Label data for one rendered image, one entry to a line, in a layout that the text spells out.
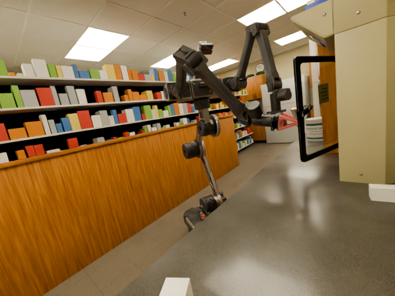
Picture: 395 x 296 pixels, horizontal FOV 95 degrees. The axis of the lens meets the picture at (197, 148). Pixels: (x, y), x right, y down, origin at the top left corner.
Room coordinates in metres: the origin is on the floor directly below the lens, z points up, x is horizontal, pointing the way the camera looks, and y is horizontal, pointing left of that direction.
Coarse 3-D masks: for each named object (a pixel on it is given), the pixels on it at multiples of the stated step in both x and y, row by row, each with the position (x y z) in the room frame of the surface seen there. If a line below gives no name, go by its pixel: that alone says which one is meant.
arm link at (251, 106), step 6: (252, 102) 0.85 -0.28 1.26; (258, 102) 0.83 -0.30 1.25; (246, 108) 0.85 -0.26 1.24; (252, 108) 0.82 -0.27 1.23; (258, 108) 0.81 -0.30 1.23; (246, 114) 0.88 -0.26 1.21; (252, 114) 0.83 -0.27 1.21; (258, 114) 0.83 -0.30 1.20; (240, 120) 0.93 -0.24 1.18; (246, 120) 0.90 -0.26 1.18
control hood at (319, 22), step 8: (328, 0) 0.59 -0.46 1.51; (312, 8) 0.62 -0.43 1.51; (320, 8) 0.60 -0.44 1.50; (328, 8) 0.59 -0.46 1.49; (296, 16) 0.65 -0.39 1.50; (304, 16) 0.63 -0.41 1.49; (312, 16) 0.62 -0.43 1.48; (320, 16) 0.61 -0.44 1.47; (328, 16) 0.59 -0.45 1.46; (296, 24) 0.67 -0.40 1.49; (304, 24) 0.63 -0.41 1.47; (312, 24) 0.62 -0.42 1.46; (320, 24) 0.61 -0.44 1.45; (328, 24) 0.59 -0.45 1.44; (304, 32) 0.75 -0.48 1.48; (312, 32) 0.64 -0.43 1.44; (320, 32) 0.61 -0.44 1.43; (328, 32) 0.59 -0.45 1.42; (328, 40) 0.63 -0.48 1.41
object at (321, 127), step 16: (304, 64) 0.71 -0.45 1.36; (320, 64) 0.75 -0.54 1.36; (304, 80) 0.70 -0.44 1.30; (320, 80) 0.75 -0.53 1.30; (304, 96) 0.70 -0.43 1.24; (320, 96) 0.75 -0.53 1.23; (320, 112) 0.74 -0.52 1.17; (336, 112) 0.80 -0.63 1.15; (304, 128) 0.69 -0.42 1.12; (320, 128) 0.74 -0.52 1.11; (336, 128) 0.80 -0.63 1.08; (320, 144) 0.74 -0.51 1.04
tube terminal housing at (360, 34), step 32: (352, 0) 0.56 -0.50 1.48; (384, 0) 0.51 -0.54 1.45; (352, 32) 0.56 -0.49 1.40; (384, 32) 0.51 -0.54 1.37; (352, 64) 0.56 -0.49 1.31; (384, 64) 0.51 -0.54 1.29; (352, 96) 0.56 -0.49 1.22; (384, 96) 0.51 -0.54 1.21; (352, 128) 0.56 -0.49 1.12; (384, 128) 0.51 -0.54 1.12; (352, 160) 0.56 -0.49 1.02; (384, 160) 0.51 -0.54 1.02
